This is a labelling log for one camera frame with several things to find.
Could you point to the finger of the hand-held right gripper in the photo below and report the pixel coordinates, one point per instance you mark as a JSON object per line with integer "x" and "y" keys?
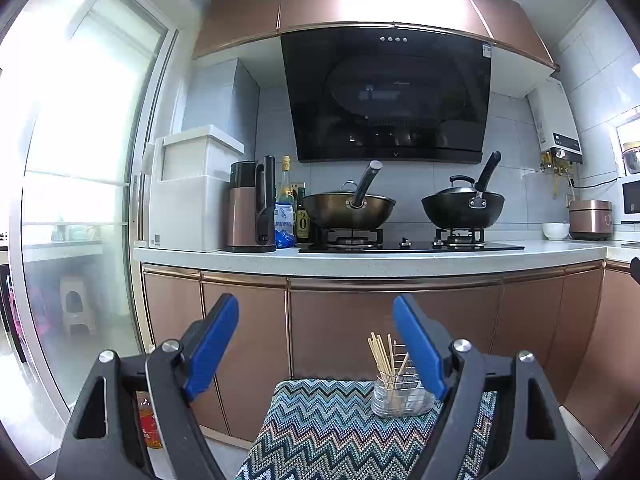
{"x": 636, "y": 270}

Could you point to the copper upper cabinets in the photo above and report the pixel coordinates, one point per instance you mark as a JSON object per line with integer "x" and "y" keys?
{"x": 350, "y": 0}

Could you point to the copper rice cooker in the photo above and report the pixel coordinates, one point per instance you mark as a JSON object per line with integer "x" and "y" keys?
{"x": 590, "y": 220}

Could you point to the grey plastic stool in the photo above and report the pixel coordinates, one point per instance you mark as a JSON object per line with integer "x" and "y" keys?
{"x": 77, "y": 310}

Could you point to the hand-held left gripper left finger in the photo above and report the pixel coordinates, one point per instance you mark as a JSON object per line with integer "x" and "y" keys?
{"x": 212, "y": 340}

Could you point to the white microwave oven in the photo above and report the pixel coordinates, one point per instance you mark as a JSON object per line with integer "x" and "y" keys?
{"x": 632, "y": 197}

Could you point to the yellow-capped glass bottle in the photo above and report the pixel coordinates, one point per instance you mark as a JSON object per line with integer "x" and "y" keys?
{"x": 285, "y": 175}

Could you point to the blue and white salt bag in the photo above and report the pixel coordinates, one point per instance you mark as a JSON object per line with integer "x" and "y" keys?
{"x": 285, "y": 227}

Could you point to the dark bottle with yellow label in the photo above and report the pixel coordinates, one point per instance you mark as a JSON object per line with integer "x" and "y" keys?
{"x": 302, "y": 220}

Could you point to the black glass range hood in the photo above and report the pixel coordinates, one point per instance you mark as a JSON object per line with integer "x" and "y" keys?
{"x": 385, "y": 95}

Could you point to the zigzag patterned cloth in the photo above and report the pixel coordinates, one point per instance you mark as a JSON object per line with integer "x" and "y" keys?
{"x": 320, "y": 430}

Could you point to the round lidded container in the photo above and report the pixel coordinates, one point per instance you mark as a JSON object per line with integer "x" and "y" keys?
{"x": 632, "y": 157}

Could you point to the brass pipe fittings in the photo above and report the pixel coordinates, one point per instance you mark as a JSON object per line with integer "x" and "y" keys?
{"x": 555, "y": 175}

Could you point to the amber oil bottle red label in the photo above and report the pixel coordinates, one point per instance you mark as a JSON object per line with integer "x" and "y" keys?
{"x": 149, "y": 425}

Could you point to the white bowl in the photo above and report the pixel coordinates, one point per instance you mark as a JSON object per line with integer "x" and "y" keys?
{"x": 556, "y": 231}

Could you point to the white storage box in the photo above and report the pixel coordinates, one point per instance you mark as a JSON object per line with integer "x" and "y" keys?
{"x": 190, "y": 210}

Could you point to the white wall water heater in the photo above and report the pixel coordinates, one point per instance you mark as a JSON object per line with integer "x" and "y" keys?
{"x": 555, "y": 120}

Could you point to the black gas stove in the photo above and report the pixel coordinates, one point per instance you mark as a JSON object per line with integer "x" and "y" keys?
{"x": 400, "y": 246}

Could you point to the copper kitchen base cabinet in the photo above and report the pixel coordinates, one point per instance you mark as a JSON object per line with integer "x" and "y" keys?
{"x": 350, "y": 310}

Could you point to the bundle of bamboo chopsticks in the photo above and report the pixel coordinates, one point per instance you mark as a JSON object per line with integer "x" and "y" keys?
{"x": 382, "y": 360}

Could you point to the sliding glass door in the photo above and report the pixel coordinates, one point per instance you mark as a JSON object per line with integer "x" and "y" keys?
{"x": 90, "y": 160}

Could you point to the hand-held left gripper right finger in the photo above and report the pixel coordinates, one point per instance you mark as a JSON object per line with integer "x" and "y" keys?
{"x": 417, "y": 340}

